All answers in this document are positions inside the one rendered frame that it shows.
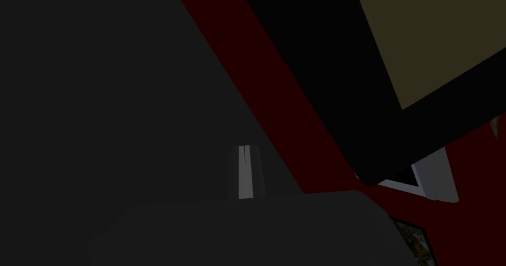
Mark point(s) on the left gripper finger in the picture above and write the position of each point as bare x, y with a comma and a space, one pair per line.
250, 175
241, 175

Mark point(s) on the framed picture on wall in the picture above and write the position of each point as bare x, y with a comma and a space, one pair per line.
417, 242

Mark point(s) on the dark grey flat panel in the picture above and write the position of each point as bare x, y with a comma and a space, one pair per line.
99, 100

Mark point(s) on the black cupboard with tan panel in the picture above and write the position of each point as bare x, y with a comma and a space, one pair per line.
340, 84

